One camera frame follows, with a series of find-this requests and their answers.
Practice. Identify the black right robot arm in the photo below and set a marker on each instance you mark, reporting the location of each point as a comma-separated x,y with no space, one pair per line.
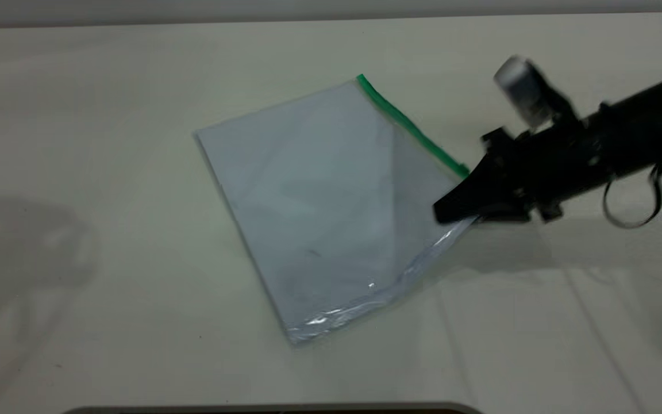
641,123

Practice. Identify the clear zip bag green zipper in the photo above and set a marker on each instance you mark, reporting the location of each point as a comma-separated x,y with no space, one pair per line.
331,218

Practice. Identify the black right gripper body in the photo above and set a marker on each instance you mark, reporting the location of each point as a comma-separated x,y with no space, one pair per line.
543,167

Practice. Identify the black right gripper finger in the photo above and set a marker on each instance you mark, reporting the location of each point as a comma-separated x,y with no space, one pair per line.
469,195
506,216

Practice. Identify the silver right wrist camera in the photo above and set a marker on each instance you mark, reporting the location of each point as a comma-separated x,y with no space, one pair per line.
529,92

